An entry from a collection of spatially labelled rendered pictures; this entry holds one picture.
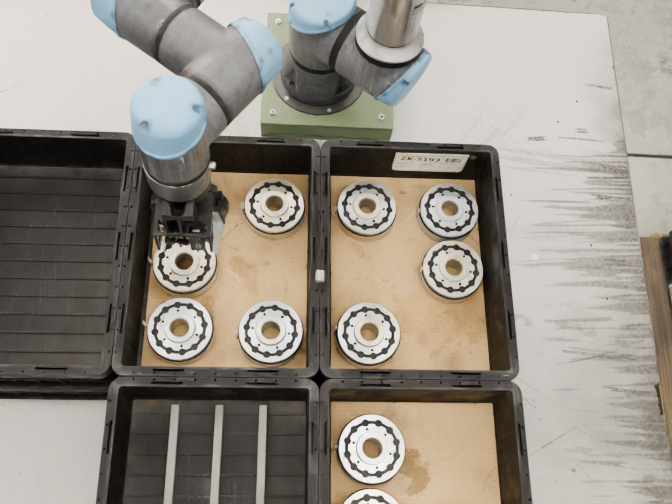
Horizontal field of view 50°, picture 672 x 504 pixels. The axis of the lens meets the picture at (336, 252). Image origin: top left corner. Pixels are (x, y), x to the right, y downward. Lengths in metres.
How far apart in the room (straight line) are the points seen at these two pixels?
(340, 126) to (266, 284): 0.39
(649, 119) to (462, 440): 1.67
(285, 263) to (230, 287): 0.10
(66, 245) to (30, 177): 0.15
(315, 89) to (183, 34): 0.62
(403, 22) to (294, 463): 0.70
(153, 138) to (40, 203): 0.61
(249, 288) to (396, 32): 0.48
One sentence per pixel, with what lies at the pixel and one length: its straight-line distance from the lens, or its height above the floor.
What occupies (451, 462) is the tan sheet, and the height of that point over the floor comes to 0.83.
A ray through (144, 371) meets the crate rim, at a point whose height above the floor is 0.93.
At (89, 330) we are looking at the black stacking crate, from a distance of 1.22.
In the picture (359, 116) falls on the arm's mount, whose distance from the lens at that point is 1.44.
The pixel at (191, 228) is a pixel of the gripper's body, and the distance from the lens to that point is 0.91.
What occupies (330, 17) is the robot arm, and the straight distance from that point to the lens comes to 1.27.
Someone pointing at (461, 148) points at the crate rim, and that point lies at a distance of 1.25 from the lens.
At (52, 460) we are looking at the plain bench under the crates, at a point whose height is 0.70.
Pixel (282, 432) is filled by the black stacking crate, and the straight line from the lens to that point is 1.15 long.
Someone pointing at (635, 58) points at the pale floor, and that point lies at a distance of 2.74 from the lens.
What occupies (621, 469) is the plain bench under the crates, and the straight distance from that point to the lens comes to 1.40.
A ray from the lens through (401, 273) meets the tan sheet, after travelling 1.22.
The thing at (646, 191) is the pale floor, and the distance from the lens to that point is 2.48.
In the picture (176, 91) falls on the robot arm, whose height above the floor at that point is 1.35.
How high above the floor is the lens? 1.97
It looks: 68 degrees down
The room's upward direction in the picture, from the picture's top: 11 degrees clockwise
